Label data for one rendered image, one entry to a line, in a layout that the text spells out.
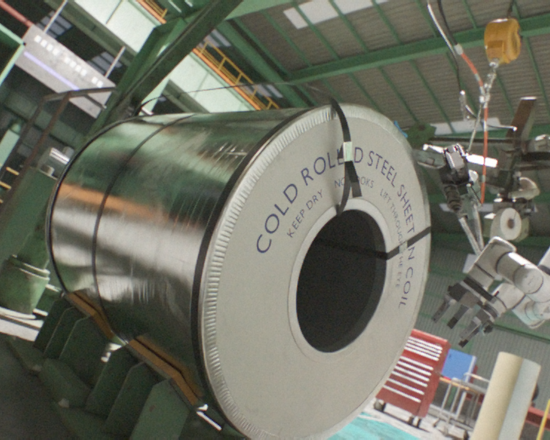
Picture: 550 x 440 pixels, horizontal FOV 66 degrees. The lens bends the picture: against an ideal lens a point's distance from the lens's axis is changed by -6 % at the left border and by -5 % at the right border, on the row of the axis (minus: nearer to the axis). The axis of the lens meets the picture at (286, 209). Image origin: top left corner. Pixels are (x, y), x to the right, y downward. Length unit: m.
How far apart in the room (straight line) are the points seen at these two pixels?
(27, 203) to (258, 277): 2.49
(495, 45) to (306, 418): 1.77
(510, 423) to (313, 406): 4.68
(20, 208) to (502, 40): 3.11
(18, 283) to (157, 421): 1.48
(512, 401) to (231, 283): 5.21
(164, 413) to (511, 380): 5.11
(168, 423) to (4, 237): 2.31
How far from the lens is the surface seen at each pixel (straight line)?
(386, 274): 1.78
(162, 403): 1.46
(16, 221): 3.52
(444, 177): 1.84
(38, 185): 3.52
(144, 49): 7.16
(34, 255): 2.76
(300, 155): 1.31
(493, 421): 6.14
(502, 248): 1.61
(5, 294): 2.75
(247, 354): 1.32
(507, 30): 2.30
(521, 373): 6.16
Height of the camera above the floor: 0.55
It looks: 14 degrees up
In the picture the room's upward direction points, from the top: 24 degrees clockwise
